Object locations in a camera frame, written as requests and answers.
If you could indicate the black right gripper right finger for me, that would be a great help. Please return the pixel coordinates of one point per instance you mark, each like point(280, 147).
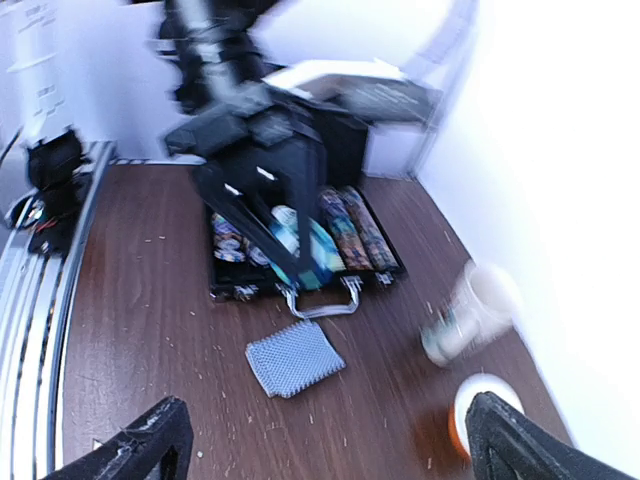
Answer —
point(505, 444)

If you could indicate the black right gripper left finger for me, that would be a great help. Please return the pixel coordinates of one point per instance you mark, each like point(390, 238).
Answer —
point(160, 441)

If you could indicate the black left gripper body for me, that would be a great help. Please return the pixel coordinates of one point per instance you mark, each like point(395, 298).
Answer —
point(259, 146)

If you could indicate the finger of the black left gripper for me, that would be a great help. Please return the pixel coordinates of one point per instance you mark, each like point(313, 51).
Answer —
point(238, 200)
point(307, 160)

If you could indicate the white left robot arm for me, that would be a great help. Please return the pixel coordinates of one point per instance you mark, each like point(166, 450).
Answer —
point(212, 45)

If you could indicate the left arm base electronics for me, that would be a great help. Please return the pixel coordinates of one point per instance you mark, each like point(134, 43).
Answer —
point(53, 169)

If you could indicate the blue texas holdem card box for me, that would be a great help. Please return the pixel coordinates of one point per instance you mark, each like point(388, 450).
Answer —
point(325, 256)

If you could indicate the front poker chip stacks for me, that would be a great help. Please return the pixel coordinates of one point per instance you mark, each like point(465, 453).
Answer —
point(232, 247)

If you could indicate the white orange bowl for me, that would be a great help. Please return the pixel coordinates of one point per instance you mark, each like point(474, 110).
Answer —
point(468, 389)

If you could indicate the black poker chip case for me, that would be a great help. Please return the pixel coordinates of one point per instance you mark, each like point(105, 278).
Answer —
point(343, 124)

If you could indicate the upper poker chip row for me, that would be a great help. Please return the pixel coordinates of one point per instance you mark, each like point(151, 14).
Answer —
point(370, 234)

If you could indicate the ceramic coral pattern mug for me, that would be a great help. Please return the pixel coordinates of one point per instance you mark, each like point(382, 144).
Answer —
point(482, 306)

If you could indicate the folded blue grey cloth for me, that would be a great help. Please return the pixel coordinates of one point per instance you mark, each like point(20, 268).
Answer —
point(293, 359)

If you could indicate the aluminium front table rail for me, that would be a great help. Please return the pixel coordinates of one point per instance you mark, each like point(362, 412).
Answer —
point(37, 293)

